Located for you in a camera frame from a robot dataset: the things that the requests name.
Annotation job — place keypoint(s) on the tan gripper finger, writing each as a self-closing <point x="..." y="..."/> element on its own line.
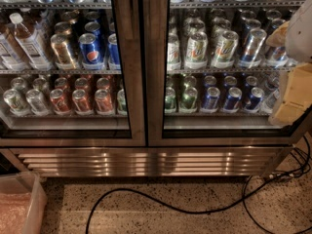
<point x="295" y="96"/>
<point x="279" y="38"/>

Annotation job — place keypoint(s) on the gold soda can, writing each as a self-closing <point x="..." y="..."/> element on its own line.
<point x="63" y="50"/>

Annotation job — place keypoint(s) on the clear plastic storage bin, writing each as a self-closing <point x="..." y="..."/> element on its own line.
<point x="22" y="203"/>

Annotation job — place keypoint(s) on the blue Pepsi can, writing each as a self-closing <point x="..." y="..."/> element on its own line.
<point x="91" y="51"/>

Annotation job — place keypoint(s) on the silver blue soda can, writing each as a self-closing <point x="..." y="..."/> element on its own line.
<point x="252" y="47"/>

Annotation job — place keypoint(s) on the iced tea bottle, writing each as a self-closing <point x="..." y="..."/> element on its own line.
<point x="32" y="42"/>

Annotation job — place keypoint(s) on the steel fridge bottom grille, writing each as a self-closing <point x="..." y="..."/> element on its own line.
<point x="156" y="161"/>

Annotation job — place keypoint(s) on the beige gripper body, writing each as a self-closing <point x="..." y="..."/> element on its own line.
<point x="300" y="36"/>

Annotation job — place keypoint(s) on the red soda can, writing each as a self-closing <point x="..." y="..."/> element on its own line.
<point x="82" y="102"/>

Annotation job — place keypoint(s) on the glass fridge door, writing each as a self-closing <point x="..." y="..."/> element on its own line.
<point x="36" y="106"/>
<point x="216" y="106"/>

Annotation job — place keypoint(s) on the white green soda can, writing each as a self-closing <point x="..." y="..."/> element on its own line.
<point x="225" y="48"/>
<point x="196" y="48"/>

